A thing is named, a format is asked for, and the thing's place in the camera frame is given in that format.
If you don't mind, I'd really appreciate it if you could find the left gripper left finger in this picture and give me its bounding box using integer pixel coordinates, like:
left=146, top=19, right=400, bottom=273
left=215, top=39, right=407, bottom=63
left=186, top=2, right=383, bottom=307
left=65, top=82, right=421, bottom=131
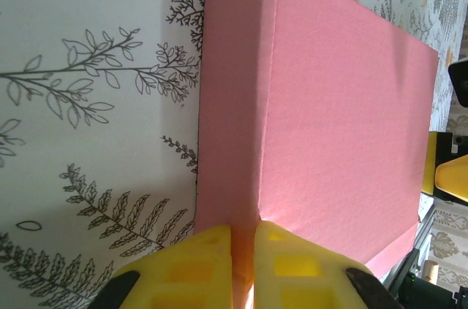
left=86, top=224, right=235, bottom=309

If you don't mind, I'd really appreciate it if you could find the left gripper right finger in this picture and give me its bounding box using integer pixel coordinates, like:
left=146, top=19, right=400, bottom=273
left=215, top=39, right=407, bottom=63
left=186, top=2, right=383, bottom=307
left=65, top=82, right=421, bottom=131
left=253, top=219, right=403, bottom=309

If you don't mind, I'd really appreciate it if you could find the pink paper box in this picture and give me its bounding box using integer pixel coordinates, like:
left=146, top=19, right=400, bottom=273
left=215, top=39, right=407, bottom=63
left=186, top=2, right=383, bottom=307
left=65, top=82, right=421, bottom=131
left=193, top=0, right=439, bottom=277

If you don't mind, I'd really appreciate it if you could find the small wooden mallet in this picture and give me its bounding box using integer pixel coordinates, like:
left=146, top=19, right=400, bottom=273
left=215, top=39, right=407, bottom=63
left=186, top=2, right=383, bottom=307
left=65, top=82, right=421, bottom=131
left=423, top=259, right=439, bottom=283

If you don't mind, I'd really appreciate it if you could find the floral table mat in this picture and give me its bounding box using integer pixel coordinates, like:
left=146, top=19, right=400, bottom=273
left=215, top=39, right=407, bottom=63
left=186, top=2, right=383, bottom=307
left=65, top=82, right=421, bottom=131
left=0, top=0, right=468, bottom=309

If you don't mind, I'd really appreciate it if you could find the right aluminium table side rail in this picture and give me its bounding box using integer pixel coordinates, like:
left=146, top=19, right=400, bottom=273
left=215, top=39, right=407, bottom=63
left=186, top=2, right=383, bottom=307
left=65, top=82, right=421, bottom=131
left=380, top=199, right=436, bottom=288

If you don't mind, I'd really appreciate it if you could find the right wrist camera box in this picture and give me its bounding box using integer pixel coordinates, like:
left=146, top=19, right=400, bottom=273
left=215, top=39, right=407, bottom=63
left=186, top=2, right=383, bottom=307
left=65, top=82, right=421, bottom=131
left=448, top=56, right=468, bottom=109

